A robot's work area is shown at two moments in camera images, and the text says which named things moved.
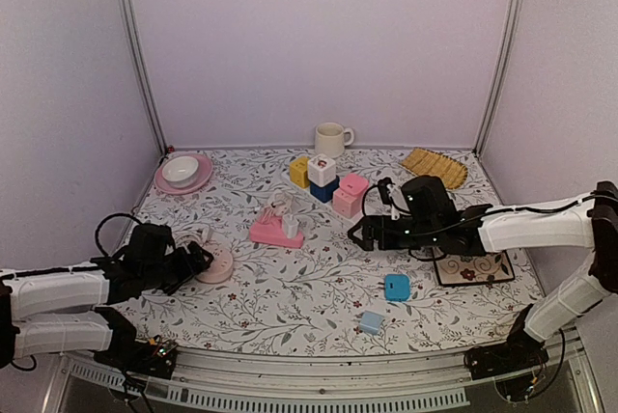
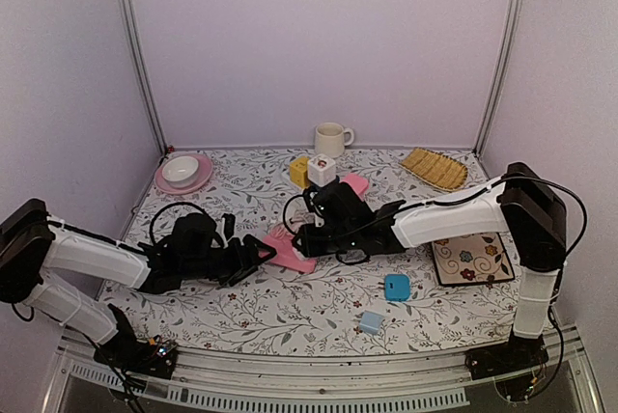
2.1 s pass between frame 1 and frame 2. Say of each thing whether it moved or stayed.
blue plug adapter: stayed
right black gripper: moved
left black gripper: moved
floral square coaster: stayed
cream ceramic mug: stayed
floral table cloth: stayed
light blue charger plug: stayed
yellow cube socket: stayed
